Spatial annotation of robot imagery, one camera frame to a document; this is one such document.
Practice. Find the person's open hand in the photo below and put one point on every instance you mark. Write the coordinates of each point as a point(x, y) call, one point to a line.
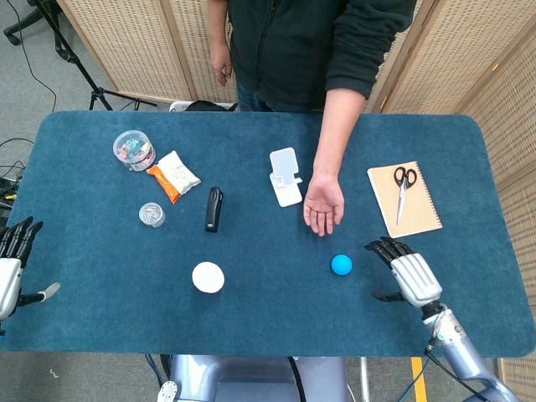
point(323, 205)

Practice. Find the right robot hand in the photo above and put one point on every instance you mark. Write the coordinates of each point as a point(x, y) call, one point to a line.
point(414, 274)

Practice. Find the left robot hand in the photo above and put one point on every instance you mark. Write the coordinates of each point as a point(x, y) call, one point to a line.
point(10, 268)

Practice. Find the person's hanging hand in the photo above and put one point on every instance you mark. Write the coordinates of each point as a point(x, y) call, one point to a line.
point(220, 63)

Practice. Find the blue ball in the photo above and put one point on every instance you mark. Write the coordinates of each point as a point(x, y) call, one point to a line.
point(341, 265)

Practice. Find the person's bare forearm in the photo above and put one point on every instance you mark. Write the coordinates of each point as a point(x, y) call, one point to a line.
point(335, 134)

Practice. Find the brown spiral notebook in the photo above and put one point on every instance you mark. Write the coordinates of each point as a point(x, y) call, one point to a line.
point(410, 203)

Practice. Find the person in dark jacket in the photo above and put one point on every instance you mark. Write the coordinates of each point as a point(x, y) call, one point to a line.
point(301, 46)

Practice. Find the white phone stand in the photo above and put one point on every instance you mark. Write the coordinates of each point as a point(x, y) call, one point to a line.
point(285, 182)

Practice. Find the white chair with black bag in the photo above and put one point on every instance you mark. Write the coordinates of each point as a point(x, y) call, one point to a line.
point(205, 106)

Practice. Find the power strip with plugs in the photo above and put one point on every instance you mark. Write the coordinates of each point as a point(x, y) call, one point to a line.
point(7, 190)

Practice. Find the black stapler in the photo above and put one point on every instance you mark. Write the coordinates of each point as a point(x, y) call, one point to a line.
point(213, 209)

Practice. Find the orange and white snack packet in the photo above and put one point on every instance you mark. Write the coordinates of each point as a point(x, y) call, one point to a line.
point(176, 178)

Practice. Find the clear tub of binder clips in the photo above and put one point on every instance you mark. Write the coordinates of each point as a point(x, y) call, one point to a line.
point(133, 151)

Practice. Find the blue table mat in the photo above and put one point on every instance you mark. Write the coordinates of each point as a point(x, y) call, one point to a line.
point(125, 314)

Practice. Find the white round lid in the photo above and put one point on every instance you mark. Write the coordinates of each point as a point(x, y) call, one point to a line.
point(208, 277)

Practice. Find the black tripod stand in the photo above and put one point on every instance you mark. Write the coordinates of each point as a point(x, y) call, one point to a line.
point(79, 63)

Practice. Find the small clear box of pins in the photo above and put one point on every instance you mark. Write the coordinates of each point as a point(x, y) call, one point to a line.
point(151, 214)

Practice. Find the robot torso base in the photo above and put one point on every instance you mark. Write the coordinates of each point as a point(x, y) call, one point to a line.
point(255, 379)

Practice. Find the black office chair base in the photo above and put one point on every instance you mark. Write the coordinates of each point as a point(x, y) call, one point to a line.
point(31, 21)

